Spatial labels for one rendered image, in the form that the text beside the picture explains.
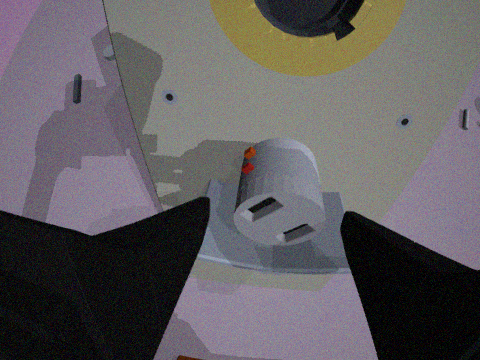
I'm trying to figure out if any white cylinder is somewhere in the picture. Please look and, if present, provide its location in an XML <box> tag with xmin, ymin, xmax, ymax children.
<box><xmin>233</xmin><ymin>139</ymin><xmax>325</xmax><ymax>245</ymax></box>

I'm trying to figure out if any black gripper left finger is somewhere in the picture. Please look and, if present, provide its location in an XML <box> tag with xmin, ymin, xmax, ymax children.
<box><xmin>0</xmin><ymin>196</ymin><xmax>211</xmax><ymax>360</ymax></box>

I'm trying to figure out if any grey service panel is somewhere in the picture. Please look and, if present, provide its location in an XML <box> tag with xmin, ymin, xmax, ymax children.
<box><xmin>103</xmin><ymin>0</ymin><xmax>480</xmax><ymax>223</ymax></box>

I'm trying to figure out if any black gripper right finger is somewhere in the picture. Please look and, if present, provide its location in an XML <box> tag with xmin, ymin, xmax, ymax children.
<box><xmin>340</xmin><ymin>212</ymin><xmax>480</xmax><ymax>360</ymax></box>

